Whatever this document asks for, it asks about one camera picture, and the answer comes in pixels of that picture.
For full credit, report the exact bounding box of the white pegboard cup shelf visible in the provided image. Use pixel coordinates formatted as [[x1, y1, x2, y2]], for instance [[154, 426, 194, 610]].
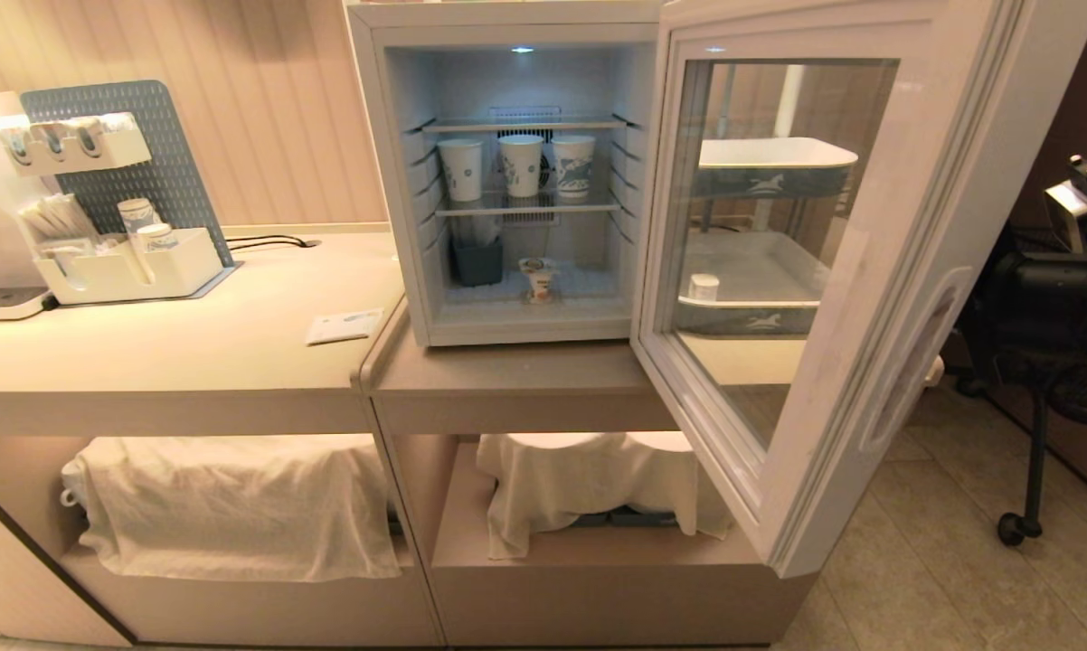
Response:
[[0, 113, 153, 177]]

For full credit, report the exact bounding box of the white glass fridge door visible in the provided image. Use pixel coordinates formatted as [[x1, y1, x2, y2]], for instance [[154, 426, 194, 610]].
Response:
[[631, 0, 1087, 580]]

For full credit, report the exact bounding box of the pale sachet bundle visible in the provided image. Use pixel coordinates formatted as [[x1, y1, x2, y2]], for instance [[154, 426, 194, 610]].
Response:
[[19, 193, 101, 241]]

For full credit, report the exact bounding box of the black cable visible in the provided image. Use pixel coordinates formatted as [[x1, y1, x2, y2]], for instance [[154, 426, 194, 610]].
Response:
[[225, 234, 320, 253]]

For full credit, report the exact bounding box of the glass fridge shelf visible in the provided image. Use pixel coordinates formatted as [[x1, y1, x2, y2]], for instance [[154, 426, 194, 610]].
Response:
[[421, 116, 631, 135], [434, 188, 623, 217]]

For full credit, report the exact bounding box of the grey pegboard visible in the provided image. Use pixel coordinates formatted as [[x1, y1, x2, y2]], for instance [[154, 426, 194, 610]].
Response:
[[21, 80, 236, 269]]

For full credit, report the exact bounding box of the white paper cup green logo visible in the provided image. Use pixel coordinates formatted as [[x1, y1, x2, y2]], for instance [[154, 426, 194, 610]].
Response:
[[498, 134, 544, 199], [438, 137, 485, 203]]

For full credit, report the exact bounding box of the small white cloth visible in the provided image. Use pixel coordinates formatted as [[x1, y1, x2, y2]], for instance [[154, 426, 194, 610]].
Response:
[[476, 432, 734, 560]]

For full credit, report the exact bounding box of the white organizer tray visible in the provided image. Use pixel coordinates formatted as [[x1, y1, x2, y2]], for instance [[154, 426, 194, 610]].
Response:
[[33, 226, 227, 306]]

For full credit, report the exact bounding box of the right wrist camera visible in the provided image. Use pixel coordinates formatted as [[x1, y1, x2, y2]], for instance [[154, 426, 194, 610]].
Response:
[[1044, 154, 1087, 259]]

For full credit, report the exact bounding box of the white paper card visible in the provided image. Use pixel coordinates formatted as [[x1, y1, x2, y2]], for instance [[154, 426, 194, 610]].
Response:
[[306, 307, 385, 346]]

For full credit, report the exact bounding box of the dark grey plastic bin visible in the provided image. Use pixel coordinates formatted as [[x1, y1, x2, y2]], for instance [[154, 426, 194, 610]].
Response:
[[449, 233, 505, 288]]

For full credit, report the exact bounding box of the white mini fridge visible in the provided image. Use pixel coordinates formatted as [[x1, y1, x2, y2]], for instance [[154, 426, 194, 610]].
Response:
[[345, 0, 666, 349]]

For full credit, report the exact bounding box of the wide beige counter cabinet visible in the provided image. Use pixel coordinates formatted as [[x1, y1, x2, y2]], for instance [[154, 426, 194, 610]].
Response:
[[0, 222, 445, 648]]

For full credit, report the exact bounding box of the large white cloth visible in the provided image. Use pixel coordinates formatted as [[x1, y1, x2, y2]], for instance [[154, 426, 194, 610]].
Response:
[[60, 436, 403, 582]]

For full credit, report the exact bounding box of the white paper cup blue print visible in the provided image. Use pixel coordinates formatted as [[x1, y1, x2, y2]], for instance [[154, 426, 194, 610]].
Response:
[[552, 135, 597, 200]]

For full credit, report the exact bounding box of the narrow beige counter cabinet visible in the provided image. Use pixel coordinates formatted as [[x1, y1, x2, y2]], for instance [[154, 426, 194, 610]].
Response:
[[360, 298, 816, 648]]

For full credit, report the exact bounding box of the small yogurt cup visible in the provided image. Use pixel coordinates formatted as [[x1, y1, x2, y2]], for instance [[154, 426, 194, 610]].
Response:
[[518, 257, 558, 304]]

